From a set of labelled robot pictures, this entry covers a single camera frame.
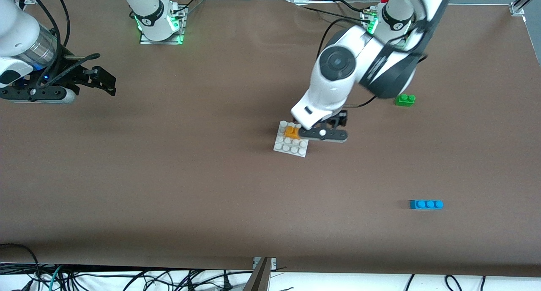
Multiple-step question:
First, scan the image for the small metal bracket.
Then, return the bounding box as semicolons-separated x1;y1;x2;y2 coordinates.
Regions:
253;257;277;271

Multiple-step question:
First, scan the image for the grey slanted beam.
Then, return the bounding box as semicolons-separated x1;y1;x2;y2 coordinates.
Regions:
242;257;272;291

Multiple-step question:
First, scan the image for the black looped cable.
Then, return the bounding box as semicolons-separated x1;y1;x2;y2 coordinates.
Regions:
0;243;41;291

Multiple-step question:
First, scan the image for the brown table cover sheet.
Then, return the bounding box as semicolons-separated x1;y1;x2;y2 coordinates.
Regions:
0;0;541;279

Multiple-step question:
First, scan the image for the teal cable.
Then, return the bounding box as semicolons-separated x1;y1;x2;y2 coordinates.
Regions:
47;265;65;291

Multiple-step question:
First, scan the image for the white studded base plate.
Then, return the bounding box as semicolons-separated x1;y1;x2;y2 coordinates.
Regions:
273;120;309;158

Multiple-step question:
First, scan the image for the blue three-stud block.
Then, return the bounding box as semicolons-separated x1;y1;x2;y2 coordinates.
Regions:
409;199;444;210

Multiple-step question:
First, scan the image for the aluminium profile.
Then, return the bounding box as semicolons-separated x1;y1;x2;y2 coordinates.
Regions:
509;0;541;17

